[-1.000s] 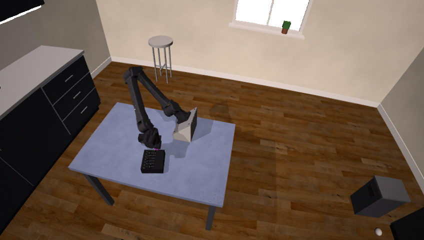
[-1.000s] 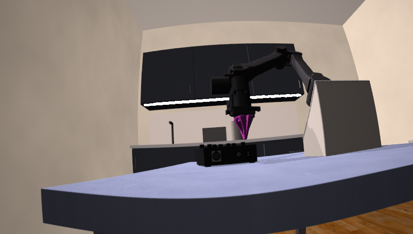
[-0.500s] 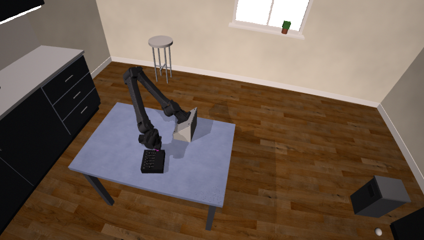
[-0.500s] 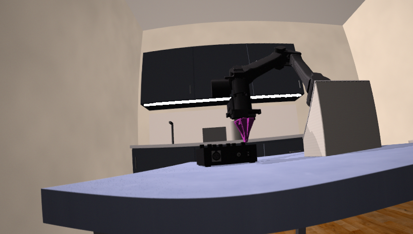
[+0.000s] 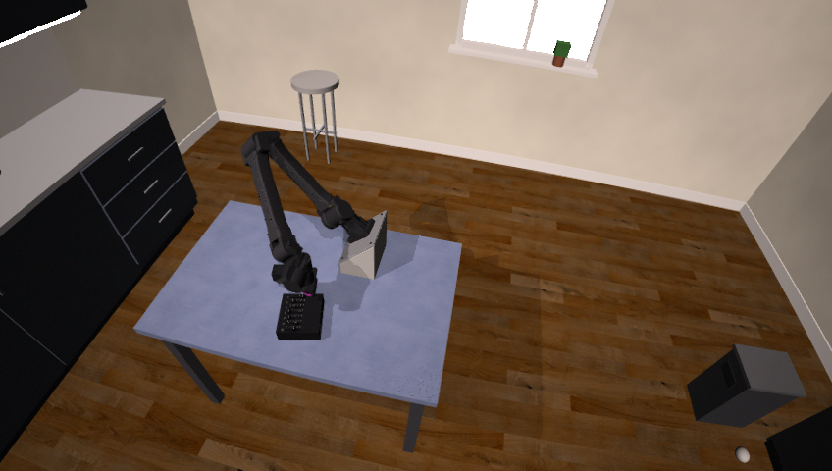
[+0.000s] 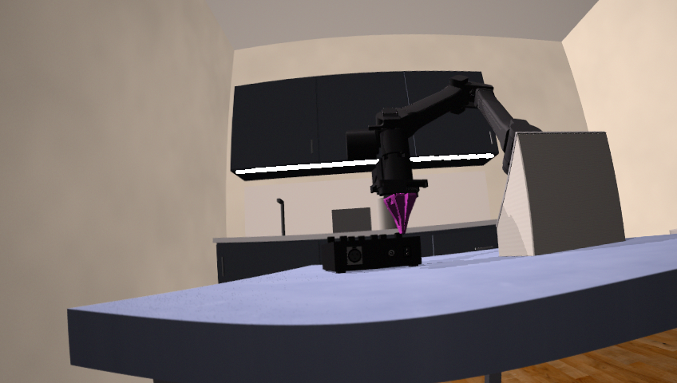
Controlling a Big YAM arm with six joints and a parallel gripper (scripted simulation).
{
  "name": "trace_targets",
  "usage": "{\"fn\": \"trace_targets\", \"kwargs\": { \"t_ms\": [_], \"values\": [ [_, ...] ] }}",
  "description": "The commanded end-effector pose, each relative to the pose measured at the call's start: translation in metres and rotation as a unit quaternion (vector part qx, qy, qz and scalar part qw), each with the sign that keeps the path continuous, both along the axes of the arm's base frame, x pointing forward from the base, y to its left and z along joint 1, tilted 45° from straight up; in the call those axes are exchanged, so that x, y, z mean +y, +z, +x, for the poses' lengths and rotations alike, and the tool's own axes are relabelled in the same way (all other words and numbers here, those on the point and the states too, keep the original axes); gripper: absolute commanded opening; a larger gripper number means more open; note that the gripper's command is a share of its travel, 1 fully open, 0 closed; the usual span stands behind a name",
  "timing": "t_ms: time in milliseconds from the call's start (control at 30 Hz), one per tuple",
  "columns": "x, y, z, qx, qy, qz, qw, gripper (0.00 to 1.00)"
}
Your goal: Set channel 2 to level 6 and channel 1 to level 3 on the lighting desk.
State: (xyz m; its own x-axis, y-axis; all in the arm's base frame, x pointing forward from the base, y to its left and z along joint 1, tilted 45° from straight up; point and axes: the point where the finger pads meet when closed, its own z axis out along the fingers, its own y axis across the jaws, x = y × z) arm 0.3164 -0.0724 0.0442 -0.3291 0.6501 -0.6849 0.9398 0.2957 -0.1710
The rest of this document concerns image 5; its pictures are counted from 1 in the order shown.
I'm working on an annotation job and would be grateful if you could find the black lighting desk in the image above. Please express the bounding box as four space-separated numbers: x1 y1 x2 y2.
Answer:
276 293 325 340

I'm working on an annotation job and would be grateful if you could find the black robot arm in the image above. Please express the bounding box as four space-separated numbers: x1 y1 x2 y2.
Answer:
241 131 376 292

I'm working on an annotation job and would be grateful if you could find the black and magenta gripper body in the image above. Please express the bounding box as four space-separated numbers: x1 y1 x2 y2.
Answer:
296 268 318 294

